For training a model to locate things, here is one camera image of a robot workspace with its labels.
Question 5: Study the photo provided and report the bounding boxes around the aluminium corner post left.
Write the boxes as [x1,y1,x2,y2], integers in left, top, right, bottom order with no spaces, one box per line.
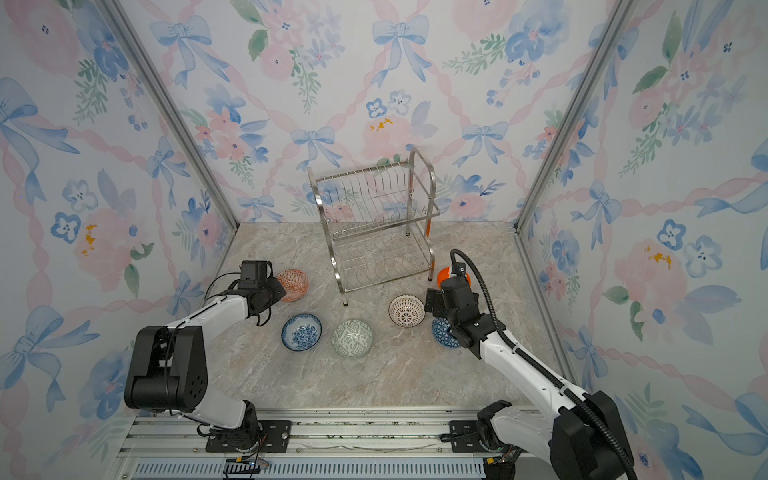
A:
[95,0,241,230]

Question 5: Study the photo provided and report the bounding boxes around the aluminium corner post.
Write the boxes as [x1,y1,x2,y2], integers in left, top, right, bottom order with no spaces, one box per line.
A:
[514,0,637,232]
[95,0,241,230]

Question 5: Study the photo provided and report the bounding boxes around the blue geometric pattern bowl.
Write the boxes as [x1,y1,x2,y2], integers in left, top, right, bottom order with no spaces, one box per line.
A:
[431,317,461,349]

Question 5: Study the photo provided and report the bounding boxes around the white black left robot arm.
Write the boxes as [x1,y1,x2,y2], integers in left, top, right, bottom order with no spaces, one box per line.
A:
[124,260,286,437]

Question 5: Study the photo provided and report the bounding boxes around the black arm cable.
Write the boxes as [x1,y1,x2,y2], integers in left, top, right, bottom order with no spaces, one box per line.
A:
[203,271,274,328]
[449,248,638,480]

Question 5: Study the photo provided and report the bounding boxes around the aluminium corner post right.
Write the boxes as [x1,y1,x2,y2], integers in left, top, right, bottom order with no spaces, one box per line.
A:
[514,0,637,232]

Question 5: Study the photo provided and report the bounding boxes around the maroon white pattern bowl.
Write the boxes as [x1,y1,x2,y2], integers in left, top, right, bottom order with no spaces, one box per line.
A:
[388,294,425,328]

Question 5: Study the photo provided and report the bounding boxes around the green pattern bowl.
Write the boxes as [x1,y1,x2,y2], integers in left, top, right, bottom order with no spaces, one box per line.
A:
[332,319,374,359]

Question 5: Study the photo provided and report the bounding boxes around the orange plastic bowl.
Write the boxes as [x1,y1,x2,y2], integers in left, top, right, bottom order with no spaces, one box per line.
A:
[437,267,472,288]

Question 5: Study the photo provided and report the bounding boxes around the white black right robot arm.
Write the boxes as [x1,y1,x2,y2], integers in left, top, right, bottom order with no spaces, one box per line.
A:
[425,277,637,479]

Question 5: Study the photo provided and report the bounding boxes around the steel wire dish rack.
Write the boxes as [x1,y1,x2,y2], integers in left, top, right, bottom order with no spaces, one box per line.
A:
[307,148,441,306]

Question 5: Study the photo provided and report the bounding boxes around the red geometric pattern bowl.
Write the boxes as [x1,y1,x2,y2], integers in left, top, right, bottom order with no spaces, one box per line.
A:
[277,269,310,303]

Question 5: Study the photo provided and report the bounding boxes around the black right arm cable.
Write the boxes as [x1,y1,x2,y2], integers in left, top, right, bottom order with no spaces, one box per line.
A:
[449,248,638,480]

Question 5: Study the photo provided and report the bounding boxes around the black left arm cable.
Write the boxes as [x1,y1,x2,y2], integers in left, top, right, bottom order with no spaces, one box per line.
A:
[203,271,274,328]

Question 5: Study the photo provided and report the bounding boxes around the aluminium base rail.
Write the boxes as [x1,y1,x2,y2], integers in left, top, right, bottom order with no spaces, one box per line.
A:
[107,406,601,480]

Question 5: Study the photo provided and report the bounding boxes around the blue floral bowl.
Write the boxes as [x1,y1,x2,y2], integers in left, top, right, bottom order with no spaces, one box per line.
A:
[281,313,323,352]

